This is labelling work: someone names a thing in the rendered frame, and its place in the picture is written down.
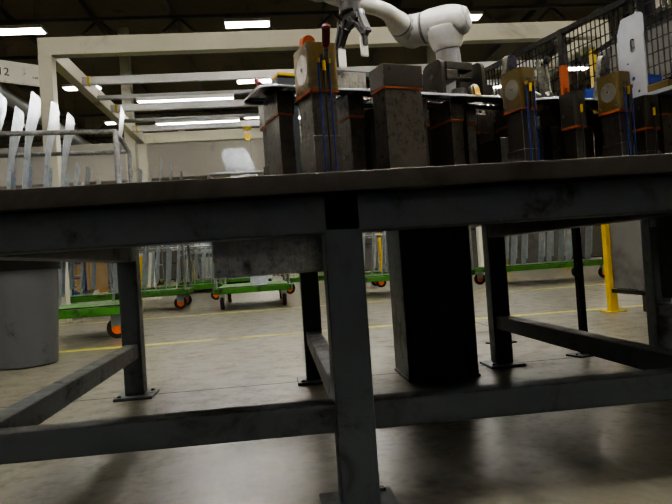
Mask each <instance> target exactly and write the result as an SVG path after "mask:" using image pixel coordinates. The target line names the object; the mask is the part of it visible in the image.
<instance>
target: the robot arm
mask: <svg viewBox="0 0 672 504"><path fill-rule="evenodd" d="M311 1H314V2H322V1H323V2H325V3H328V4H330V5H333V6H336V7H339V13H340V14H341V15H342V17H343V18H342V21H341V22H339V21H338V22H337V32H336V38H335V49H336V50H337V51H338V59H339V68H342V69H347V62H346V50H345V49H344V47H345V44H346V41H347V38H348V35H349V33H350V32H351V30H352V29H353V28H356V29H357V30H358V32H359V33H360V36H359V38H360V52H361V56H363V57H369V52H368V35H369V33H371V32H372V29H371V27H370V25H369V23H368V20H367V18H366V16H365V14H369V15H373V16H377V17H379V18H381V19H383V20H384V22H385V24H386V26H387V28H388V30H389V32H390V33H391V34H392V36H393V38H394V39H395V40H396V41H397V42H398V43H400V44H401V45H403V46H404V47H407V48H411V49H415V48H418V47H420V46H421V45H425V44H430V46H431V48H432V50H433V51H434V52H435V53H436V59H437V60H442V61H443V62H445V61H456V62H462V60H461V53H460V47H461V45H462V42H463V37H464V35H465V34H467V33H468V32H469V30H470V28H471V25H472V19H471V15H470V12H469V10H468V8H467V7H466V6H463V5H458V4H446V5H441V6H437V7H433V8H430V9H427V10H425V11H423V12H419V13H415V14H409V15H407V14H406V13H404V12H402V11H401V10H399V9H397V8H396V7H394V6H393V5H391V4H389V3H386V2H384V1H381V0H311ZM358 18H359V19H358ZM344 28H346V29H344ZM361 35H362V36H361ZM341 46H342V47H341ZM454 88H456V81H454V82H452V83H450V84H448V85H447V86H446V92H447V93H450V91H451V90H452V89H454Z"/></svg>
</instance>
